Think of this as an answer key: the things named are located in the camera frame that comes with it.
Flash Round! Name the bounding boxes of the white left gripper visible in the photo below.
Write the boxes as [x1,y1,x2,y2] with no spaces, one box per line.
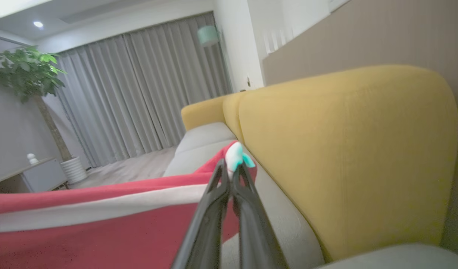
[225,142,256,179]

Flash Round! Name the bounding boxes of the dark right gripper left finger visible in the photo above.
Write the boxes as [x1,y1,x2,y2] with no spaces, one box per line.
[172,159,231,269]

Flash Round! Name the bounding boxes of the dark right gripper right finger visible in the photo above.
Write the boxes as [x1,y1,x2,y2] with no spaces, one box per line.
[231,163,289,269]

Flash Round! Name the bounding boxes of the red shorts with white stripe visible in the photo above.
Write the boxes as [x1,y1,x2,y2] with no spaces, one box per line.
[0,140,258,269]

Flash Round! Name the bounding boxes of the large grey sofa seat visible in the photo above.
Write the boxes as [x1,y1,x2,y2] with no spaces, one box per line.
[163,140,458,269]

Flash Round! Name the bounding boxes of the small grey sofa seat cushion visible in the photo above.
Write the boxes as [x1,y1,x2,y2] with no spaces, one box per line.
[174,121,237,156]

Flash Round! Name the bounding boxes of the yellow sofa backrest cushion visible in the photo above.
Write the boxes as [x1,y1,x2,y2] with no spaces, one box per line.
[222,92,249,145]
[238,64,458,263]
[181,96,227,132]

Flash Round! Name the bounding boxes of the grey pleated curtain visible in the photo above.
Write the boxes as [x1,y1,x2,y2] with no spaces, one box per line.
[54,11,234,169]

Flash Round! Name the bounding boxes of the teal lamp shade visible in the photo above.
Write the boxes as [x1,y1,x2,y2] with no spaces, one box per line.
[197,25,220,48]

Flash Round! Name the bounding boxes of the white slatted railing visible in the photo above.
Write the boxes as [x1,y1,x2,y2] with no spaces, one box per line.
[262,25,295,55]

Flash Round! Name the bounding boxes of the white ribbed plant pot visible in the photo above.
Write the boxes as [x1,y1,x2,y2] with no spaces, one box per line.
[60,156,88,185]

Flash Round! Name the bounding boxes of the grey low cabinet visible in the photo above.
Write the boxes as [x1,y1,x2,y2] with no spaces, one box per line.
[0,157,69,194]

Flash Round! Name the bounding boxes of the green potted tree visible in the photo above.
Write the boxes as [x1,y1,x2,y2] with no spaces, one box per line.
[0,45,73,163]

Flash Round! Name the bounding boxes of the bright ceiling light panel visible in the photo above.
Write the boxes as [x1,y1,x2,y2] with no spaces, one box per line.
[0,0,53,19]

